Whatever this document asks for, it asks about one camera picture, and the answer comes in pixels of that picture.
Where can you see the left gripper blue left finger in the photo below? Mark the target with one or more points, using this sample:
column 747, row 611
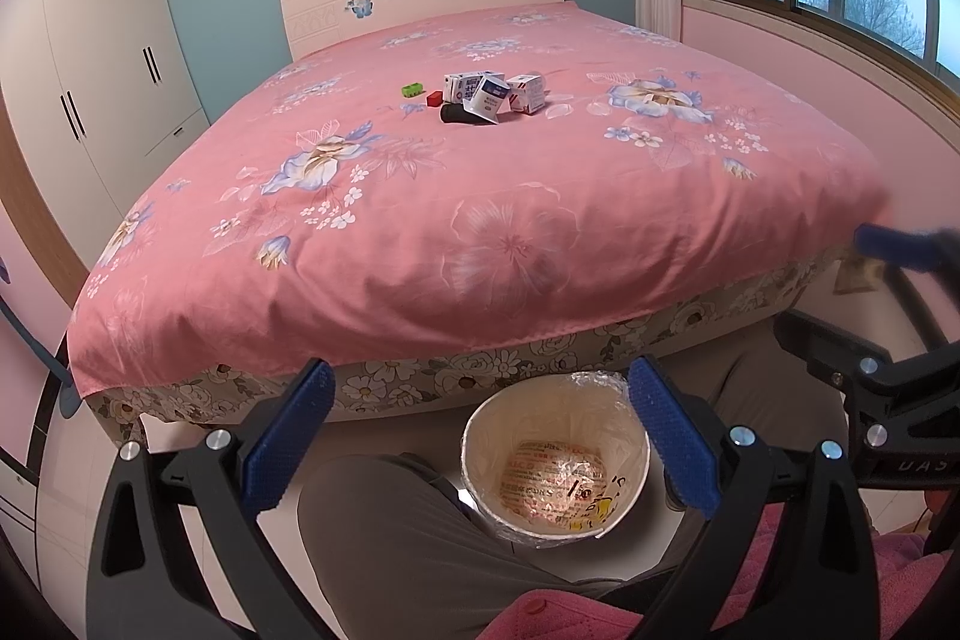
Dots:
column 278, row 433

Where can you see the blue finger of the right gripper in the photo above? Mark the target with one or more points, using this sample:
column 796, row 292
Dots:
column 919, row 251

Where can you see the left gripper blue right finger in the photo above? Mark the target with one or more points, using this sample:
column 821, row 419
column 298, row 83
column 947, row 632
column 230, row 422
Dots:
column 687, row 456

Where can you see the white milk carton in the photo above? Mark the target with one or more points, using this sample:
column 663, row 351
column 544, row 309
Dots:
column 527, row 93

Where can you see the white blue yogurt cup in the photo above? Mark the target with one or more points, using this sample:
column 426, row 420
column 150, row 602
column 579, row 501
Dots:
column 486, row 100

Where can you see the black sock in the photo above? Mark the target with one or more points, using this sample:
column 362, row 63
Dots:
column 456, row 114

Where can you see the small white milk box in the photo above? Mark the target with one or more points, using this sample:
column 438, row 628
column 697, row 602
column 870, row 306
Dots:
column 460, row 87

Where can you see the white lined trash bin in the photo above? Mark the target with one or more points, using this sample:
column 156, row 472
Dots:
column 555, row 459

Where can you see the floral mattress side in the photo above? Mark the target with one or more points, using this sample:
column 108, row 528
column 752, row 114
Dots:
column 391, row 388

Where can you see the pink quilted garment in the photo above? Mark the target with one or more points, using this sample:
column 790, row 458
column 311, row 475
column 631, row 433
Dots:
column 905, row 576

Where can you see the pink floral bed cover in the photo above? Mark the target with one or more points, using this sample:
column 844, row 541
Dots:
column 328, row 215

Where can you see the white wardrobe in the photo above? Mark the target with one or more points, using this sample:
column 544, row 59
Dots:
column 125, row 83

